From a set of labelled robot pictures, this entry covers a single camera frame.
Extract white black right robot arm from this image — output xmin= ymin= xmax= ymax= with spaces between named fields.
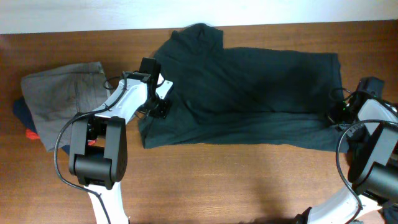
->
xmin=292 ymin=77 xmax=397 ymax=223

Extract grey folded trousers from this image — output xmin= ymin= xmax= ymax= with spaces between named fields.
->
xmin=21 ymin=62 xmax=110 ymax=152

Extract navy folded garment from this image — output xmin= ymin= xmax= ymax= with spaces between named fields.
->
xmin=12 ymin=96 xmax=78 ymax=152

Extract dark green t-shirt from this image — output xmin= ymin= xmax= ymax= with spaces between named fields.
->
xmin=139 ymin=24 xmax=342 ymax=151

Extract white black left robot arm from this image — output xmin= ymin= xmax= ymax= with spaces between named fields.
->
xmin=68 ymin=58 xmax=173 ymax=223

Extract orange folded garment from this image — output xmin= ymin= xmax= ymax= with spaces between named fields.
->
xmin=25 ymin=129 xmax=96 ymax=146

